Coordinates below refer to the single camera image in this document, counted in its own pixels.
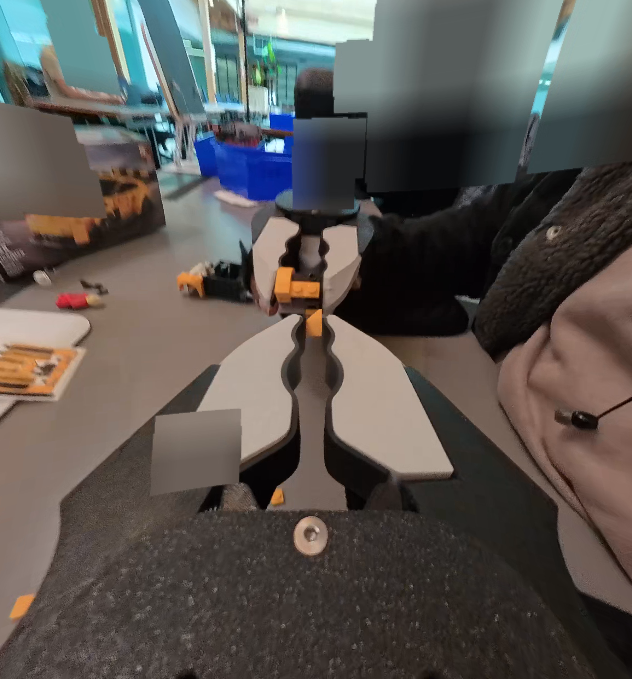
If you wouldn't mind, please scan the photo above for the blue storage bin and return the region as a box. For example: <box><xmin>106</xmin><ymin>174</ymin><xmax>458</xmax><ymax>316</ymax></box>
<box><xmin>212</xmin><ymin>139</ymin><xmax>295</xmax><ymax>201</ymax></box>
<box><xmin>194</xmin><ymin>132</ymin><xmax>221</xmax><ymax>177</ymax></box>

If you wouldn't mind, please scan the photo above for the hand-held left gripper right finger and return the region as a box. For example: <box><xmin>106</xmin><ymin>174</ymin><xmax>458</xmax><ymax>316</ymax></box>
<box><xmin>324</xmin><ymin>314</ymin><xmax>454</xmax><ymax>483</ymax></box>

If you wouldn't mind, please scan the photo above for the lego set box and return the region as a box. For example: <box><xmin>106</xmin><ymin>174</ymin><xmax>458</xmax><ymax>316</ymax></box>
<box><xmin>0</xmin><ymin>140</ymin><xmax>167</xmax><ymax>282</ymax></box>

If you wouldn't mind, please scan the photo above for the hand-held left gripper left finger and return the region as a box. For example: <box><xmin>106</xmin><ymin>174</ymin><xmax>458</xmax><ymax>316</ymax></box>
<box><xmin>196</xmin><ymin>313</ymin><xmax>302</xmax><ymax>470</ymax></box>

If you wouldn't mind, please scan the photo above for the orange black lego assembly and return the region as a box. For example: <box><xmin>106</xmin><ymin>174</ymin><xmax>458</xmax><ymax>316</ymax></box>
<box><xmin>272</xmin><ymin>267</ymin><xmax>324</xmax><ymax>314</ymax></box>

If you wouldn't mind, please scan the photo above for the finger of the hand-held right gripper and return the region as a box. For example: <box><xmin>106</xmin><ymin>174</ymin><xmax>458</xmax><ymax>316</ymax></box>
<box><xmin>251</xmin><ymin>216</ymin><xmax>302</xmax><ymax>318</ymax></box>
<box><xmin>318</xmin><ymin>225</ymin><xmax>363</xmax><ymax>314</ymax></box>

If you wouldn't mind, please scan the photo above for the black lego car chassis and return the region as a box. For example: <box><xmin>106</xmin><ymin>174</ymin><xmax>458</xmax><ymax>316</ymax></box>
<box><xmin>177</xmin><ymin>259</ymin><xmax>255</xmax><ymax>303</ymax></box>

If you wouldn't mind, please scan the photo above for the lego sticker sheet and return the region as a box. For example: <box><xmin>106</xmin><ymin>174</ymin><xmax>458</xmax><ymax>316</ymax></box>
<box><xmin>0</xmin><ymin>339</ymin><xmax>87</xmax><ymax>401</ymax></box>

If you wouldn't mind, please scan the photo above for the person's right forearm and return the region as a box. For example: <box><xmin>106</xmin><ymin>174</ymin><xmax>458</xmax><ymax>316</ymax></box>
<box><xmin>337</xmin><ymin>204</ymin><xmax>508</xmax><ymax>336</ymax></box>

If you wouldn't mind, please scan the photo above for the black hoodie cord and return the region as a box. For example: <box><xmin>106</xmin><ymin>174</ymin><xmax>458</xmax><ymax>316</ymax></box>
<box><xmin>553</xmin><ymin>368</ymin><xmax>632</xmax><ymax>431</ymax></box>

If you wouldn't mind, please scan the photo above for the dark fleece jacket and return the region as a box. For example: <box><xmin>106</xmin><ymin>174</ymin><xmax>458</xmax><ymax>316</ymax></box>
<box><xmin>454</xmin><ymin>159</ymin><xmax>632</xmax><ymax>364</ymax></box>

